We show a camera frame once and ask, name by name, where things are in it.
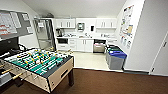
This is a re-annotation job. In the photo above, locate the black lid waste bin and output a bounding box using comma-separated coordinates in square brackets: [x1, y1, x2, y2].
[105, 44, 120, 63]

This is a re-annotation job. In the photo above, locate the wall notice poster board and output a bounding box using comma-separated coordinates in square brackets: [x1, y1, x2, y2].
[118, 4, 135, 41]

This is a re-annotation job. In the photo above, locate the foosball rod wooden handle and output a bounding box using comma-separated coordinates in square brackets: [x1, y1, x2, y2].
[0, 68, 14, 76]
[9, 73, 24, 82]

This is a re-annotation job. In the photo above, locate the white room door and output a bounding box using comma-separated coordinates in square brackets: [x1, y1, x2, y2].
[149, 30, 168, 77]

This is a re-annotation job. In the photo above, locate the stainless steel refrigerator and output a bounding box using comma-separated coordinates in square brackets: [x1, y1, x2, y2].
[32, 16, 57, 52]

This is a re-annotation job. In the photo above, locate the white wall cabinet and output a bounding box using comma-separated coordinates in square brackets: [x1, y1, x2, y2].
[54, 17, 77, 30]
[95, 17, 118, 30]

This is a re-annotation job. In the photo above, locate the blue lid waste bin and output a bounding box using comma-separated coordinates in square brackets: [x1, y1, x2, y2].
[108, 50, 128, 71]

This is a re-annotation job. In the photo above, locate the foosball table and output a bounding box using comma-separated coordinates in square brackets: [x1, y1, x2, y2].
[0, 47, 75, 94]

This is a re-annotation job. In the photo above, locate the black white waste sign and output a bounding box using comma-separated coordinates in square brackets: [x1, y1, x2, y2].
[127, 39, 133, 51]

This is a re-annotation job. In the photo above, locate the white drawer stack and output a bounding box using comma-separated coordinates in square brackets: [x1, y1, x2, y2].
[68, 37, 79, 52]
[105, 37, 119, 47]

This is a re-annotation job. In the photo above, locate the white two-door sink cabinet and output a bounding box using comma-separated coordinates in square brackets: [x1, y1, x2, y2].
[76, 38, 95, 54]

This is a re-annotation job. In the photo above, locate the wall whiteboard with papers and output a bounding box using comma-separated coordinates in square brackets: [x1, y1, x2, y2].
[0, 8, 35, 42]

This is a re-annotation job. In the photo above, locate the white drawer under microwave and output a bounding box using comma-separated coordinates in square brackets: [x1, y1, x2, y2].
[57, 43, 70, 52]

